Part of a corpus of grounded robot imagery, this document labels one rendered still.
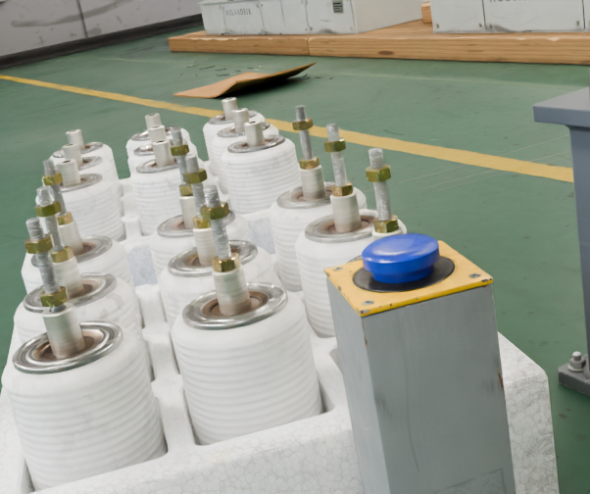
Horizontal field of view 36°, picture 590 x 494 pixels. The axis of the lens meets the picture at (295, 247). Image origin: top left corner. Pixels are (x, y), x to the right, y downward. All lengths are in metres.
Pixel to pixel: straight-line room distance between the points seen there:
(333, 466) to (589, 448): 0.34
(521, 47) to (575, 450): 2.26
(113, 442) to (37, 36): 6.56
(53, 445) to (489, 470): 0.29
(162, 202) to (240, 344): 0.55
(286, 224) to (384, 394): 0.42
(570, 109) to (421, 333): 0.46
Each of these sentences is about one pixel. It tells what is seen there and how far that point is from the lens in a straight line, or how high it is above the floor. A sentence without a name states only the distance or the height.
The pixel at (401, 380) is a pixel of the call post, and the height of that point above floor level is 0.27.
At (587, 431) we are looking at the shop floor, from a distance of 0.93.
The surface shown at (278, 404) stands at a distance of 0.63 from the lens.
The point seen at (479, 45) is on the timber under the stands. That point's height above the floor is 0.05.
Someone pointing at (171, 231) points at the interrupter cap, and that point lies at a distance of 0.86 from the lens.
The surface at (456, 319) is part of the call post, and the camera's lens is 0.46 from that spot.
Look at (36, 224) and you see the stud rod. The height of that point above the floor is 0.34.
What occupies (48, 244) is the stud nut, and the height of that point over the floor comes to 0.33.
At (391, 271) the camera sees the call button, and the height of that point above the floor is 0.32.
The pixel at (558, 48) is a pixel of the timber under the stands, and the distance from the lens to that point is 2.94.
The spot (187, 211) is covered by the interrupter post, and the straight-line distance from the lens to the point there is 0.86.
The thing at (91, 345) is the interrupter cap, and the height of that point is 0.25.
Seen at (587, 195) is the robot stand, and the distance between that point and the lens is 0.91.
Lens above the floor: 0.49
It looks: 18 degrees down
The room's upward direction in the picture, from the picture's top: 11 degrees counter-clockwise
